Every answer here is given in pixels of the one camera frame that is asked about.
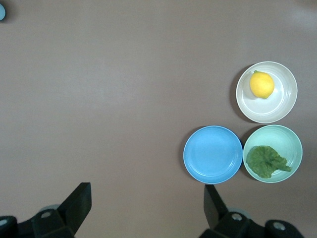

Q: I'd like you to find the green lettuce leaf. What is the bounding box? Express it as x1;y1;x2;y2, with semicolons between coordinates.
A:
246;145;293;179

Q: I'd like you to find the blue round plate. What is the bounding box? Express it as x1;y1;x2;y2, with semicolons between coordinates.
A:
183;125;243;185

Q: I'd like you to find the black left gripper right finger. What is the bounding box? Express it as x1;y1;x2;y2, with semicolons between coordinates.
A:
199;184;304;238

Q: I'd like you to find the yellow lemon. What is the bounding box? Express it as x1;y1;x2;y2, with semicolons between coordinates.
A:
249;70;275;99

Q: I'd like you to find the mint green round plate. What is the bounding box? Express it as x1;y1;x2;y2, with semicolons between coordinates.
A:
243;124;303;184

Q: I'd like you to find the white round plate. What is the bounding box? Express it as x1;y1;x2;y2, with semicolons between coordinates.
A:
235;61;298;124

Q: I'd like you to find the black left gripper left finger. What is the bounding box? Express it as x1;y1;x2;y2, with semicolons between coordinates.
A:
0;182;92;238

